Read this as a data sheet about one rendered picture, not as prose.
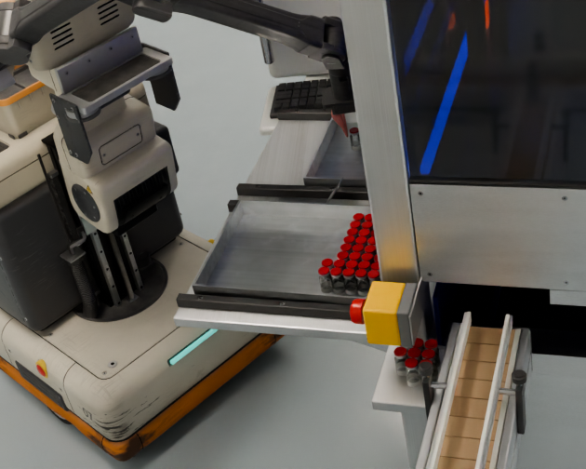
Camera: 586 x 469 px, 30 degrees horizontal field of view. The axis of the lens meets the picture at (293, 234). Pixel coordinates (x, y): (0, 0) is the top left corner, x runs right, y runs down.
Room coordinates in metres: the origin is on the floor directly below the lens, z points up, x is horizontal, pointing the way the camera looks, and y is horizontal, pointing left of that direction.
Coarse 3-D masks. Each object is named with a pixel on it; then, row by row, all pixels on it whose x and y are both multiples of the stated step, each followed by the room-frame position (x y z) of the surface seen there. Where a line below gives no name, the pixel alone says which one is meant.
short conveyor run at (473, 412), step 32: (512, 320) 1.22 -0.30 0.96; (448, 352) 1.21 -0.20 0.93; (480, 352) 1.20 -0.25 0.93; (512, 352) 1.19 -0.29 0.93; (448, 384) 1.11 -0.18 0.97; (480, 384) 1.14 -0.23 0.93; (512, 384) 1.12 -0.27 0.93; (448, 416) 1.07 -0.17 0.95; (480, 416) 1.08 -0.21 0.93; (512, 416) 1.06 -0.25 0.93; (448, 448) 1.03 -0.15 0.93; (480, 448) 0.98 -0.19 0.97; (512, 448) 1.02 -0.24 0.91
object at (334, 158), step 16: (336, 128) 2.01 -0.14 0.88; (320, 144) 1.90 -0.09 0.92; (336, 144) 1.94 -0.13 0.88; (320, 160) 1.89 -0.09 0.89; (336, 160) 1.88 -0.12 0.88; (352, 160) 1.87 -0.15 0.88; (304, 176) 1.80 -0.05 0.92; (320, 176) 1.84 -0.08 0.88; (336, 176) 1.83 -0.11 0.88; (352, 176) 1.82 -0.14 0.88
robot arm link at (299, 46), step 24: (144, 0) 1.77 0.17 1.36; (168, 0) 1.79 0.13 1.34; (192, 0) 1.79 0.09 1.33; (216, 0) 1.81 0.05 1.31; (240, 0) 1.83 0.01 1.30; (240, 24) 1.82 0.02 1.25; (264, 24) 1.82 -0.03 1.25; (288, 24) 1.83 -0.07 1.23; (312, 24) 1.85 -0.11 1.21; (336, 24) 1.87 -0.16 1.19; (312, 48) 1.83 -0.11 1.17; (336, 48) 1.84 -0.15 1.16
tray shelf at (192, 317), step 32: (288, 128) 2.05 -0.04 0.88; (320, 128) 2.02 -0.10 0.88; (288, 160) 1.92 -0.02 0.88; (224, 224) 1.74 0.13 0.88; (192, 288) 1.57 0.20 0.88; (192, 320) 1.48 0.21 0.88; (224, 320) 1.46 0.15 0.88; (256, 320) 1.44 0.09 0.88; (288, 320) 1.43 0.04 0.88; (320, 320) 1.41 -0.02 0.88
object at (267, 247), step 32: (256, 224) 1.72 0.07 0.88; (288, 224) 1.70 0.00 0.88; (320, 224) 1.68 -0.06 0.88; (224, 256) 1.64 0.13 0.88; (256, 256) 1.62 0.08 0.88; (288, 256) 1.60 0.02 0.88; (320, 256) 1.58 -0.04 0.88; (224, 288) 1.51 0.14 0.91; (256, 288) 1.49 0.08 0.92; (288, 288) 1.51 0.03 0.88; (320, 288) 1.49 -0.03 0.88
